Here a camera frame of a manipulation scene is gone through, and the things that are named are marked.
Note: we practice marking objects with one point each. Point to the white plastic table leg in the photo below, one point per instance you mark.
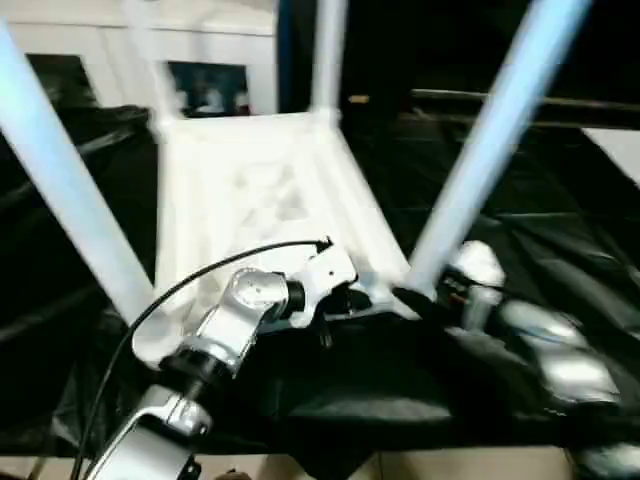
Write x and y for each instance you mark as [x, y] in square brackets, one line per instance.
[330, 50]
[160, 85]
[490, 125]
[65, 175]

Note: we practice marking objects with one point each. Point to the white plastic table top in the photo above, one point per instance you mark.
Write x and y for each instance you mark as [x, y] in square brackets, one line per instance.
[225, 150]

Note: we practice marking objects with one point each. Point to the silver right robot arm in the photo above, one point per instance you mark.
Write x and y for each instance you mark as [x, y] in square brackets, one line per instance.
[575, 370]

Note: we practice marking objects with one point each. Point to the black mat cover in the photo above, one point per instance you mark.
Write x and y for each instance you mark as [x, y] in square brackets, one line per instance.
[550, 240]

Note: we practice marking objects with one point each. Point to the small brass fitting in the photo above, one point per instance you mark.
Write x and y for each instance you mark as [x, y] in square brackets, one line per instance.
[358, 99]

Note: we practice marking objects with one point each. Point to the long black rod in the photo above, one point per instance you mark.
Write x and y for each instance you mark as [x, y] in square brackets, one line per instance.
[525, 101]

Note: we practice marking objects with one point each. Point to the grey rounded robot foot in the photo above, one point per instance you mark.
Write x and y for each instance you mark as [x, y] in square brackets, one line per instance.
[232, 474]

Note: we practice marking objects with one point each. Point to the white flat board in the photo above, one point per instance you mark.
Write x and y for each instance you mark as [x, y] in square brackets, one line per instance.
[617, 150]

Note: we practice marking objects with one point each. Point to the white cabinet with glass doors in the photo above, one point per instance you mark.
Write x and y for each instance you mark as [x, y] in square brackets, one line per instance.
[100, 30]

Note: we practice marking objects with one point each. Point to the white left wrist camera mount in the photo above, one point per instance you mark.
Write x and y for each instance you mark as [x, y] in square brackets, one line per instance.
[325, 270]

